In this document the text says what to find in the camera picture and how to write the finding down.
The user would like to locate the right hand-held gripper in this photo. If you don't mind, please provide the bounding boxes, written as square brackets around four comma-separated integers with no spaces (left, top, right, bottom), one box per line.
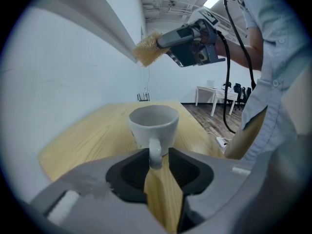
[156,5,226,68]

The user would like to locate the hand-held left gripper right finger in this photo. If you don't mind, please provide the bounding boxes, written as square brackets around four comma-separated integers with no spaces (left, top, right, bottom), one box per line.
[168,147,283,234]

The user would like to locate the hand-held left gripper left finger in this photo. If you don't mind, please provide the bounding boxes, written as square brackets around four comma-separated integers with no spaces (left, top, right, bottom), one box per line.
[29,147,168,234]

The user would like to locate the tan fluffy sponge brush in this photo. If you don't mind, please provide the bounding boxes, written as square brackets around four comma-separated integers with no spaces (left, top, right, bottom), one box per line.
[132,29,171,68]

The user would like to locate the white ceramic mug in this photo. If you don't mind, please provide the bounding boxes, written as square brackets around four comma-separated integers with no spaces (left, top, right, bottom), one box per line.
[128,105,179,169]

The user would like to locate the person's right forearm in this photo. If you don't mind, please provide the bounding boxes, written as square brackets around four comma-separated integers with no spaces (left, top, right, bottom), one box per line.
[215,36,265,72]

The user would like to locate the white ceiling pipes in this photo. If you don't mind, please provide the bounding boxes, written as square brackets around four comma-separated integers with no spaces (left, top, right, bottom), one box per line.
[142,0,203,22]

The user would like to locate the white table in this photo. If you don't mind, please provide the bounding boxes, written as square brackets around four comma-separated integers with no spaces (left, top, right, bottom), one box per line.
[195,85,240,118]

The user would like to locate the white ceiling air vent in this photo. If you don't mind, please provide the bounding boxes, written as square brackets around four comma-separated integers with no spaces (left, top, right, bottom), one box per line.
[216,17,248,42]

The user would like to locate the person's khaki trousers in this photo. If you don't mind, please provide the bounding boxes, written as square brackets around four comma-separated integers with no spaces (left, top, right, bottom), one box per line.
[224,64,312,160]

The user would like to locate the black router with antennas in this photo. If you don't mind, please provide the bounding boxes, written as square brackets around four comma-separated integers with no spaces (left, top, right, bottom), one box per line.
[136,91,150,102]

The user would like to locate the person's light blue shirt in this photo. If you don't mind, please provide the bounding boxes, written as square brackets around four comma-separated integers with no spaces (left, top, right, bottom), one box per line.
[240,0,312,163]

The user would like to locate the white wall cable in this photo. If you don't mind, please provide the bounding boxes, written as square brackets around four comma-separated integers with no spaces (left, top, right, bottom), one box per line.
[146,66,151,99]

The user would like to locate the long white cable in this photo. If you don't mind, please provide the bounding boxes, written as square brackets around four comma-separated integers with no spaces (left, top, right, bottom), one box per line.
[206,130,232,142]

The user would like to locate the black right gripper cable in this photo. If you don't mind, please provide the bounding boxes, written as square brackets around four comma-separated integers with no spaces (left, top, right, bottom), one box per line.
[216,29,237,135]

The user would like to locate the black head camera cable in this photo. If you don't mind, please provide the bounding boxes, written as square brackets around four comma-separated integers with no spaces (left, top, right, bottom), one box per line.
[223,0,257,90]

